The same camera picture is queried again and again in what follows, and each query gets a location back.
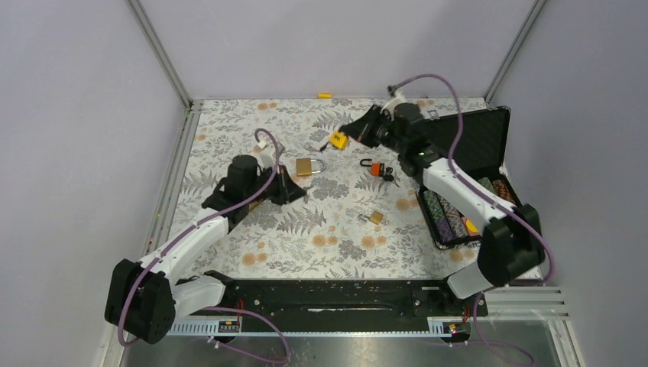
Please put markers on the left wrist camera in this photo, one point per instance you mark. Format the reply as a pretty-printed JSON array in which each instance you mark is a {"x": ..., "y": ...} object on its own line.
[{"x": 265, "y": 154}]

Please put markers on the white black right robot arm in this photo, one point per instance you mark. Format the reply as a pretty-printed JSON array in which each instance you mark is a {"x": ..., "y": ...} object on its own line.
[{"x": 511, "y": 243}]

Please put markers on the black keys bunch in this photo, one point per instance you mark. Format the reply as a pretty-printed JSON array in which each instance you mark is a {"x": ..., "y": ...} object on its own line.
[{"x": 389, "y": 178}]

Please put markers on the orange padlock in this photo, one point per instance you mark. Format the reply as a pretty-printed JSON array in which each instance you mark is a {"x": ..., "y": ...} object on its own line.
[{"x": 375, "y": 168}]

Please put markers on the floral patterned mat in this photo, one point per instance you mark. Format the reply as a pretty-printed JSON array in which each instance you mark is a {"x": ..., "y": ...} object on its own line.
[{"x": 320, "y": 235}]

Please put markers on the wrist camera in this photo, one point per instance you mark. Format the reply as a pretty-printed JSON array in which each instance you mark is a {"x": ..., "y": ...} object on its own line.
[
  {"x": 265, "y": 154},
  {"x": 396, "y": 98}
]

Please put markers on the black poker chip case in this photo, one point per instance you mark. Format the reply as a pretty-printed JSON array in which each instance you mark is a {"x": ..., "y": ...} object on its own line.
[{"x": 480, "y": 154}]

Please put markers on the small brass padlock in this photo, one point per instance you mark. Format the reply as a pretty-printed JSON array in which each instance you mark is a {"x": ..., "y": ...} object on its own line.
[{"x": 374, "y": 217}]

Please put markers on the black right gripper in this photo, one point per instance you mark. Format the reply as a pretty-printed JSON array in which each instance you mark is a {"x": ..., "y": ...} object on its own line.
[{"x": 362, "y": 126}]

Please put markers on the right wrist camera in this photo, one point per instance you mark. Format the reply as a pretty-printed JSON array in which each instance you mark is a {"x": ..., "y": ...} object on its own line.
[{"x": 396, "y": 98}]

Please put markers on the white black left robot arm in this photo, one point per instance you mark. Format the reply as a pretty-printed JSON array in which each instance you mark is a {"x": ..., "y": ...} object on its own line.
[{"x": 147, "y": 296}]

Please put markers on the white slotted cable duct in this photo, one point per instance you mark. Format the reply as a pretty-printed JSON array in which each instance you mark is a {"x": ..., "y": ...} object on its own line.
[{"x": 249, "y": 326}]

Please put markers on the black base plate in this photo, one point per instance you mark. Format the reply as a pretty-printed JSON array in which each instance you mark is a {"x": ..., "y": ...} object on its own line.
[{"x": 347, "y": 300}]

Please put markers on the yellow black padlock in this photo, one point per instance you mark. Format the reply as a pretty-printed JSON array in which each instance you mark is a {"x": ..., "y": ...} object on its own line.
[{"x": 338, "y": 140}]

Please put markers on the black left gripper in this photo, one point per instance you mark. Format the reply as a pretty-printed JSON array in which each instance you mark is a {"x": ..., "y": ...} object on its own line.
[{"x": 288, "y": 190}]

